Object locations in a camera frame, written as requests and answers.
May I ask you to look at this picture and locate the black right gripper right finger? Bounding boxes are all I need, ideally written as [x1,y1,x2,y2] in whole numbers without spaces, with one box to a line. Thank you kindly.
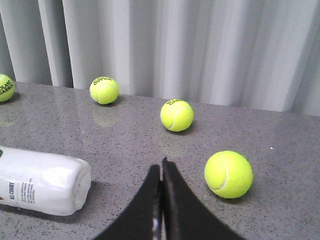
[162,157,243,240]

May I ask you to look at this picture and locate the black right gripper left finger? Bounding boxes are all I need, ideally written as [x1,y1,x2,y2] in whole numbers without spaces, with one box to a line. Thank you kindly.
[96,165,161,240]

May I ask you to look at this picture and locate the white tennis ball can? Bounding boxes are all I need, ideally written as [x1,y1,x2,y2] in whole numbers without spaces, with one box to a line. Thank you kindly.
[0,146,91,216]

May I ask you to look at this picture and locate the near Wilson tennis ball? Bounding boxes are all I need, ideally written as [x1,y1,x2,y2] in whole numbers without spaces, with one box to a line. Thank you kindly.
[204,150,254,199]

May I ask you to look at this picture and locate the middle tennis ball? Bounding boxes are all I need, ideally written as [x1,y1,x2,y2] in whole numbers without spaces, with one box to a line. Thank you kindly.
[160,99,194,132]

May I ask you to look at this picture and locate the far left tennis ball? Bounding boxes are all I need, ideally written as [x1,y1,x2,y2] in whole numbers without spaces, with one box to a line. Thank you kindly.
[89,76,120,105]

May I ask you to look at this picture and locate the Roland Garros tennis ball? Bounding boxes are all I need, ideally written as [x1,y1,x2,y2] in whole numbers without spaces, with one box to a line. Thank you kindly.
[0,74,15,103]

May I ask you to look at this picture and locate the grey pleated curtain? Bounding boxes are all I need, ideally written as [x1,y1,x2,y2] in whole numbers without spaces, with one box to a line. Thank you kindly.
[0,0,320,116]

